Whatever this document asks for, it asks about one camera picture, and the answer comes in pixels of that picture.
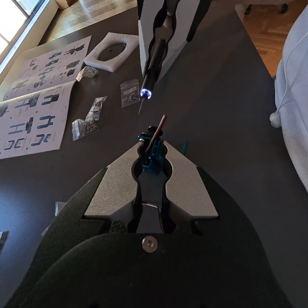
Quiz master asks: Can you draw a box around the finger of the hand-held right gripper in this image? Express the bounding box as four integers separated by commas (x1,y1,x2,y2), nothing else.
156,0,200,83
138,0,166,78

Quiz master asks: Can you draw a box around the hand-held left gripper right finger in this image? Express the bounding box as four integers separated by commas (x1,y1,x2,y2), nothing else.
163,141,219,232

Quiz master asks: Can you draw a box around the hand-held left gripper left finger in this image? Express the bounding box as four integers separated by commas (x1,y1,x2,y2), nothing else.
84,141,145,233

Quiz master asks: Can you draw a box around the black screwdriver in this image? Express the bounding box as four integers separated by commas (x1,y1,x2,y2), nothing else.
138,38,168,116

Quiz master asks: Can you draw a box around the servo with blue bracket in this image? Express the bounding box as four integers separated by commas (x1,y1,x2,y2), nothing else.
138,125,188,175

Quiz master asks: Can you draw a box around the dark grey desk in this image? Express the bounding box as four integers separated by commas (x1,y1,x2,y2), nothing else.
0,0,308,308

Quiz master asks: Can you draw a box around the black office chair base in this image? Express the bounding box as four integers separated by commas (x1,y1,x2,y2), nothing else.
244,2,289,15

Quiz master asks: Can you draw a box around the white foam piece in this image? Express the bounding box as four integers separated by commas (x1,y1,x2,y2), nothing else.
83,32,140,72

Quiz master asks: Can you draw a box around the clear bag of metal nuts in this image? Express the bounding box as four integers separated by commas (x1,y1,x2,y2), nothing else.
72,118,99,141

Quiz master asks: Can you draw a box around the instruction booklet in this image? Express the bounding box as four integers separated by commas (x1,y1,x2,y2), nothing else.
0,35,92,160

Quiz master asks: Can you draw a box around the person's white top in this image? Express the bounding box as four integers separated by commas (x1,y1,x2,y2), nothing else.
269,2,308,193

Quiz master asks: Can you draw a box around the large window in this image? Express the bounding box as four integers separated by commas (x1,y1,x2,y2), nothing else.
0,0,46,75

